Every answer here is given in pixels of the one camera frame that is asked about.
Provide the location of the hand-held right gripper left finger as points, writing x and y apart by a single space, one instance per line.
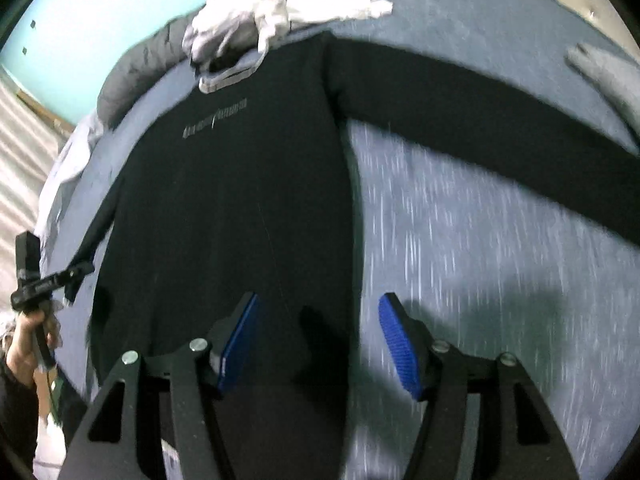
240 340

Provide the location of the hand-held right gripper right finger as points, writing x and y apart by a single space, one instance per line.
400 345

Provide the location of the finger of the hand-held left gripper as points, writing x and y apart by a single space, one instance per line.
77 274

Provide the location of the black sweater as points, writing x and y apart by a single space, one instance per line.
225 185

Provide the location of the person's left forearm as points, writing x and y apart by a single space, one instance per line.
15 420

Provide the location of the person's left hand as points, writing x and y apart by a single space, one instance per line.
20 350

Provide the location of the pale grey cloth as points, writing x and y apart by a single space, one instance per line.
65 170

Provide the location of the dark grey rolled duvet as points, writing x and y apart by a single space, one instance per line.
135 75

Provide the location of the white crumpled shirt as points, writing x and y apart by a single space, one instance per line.
235 15

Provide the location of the folded grey garment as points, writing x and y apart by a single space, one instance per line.
607 80

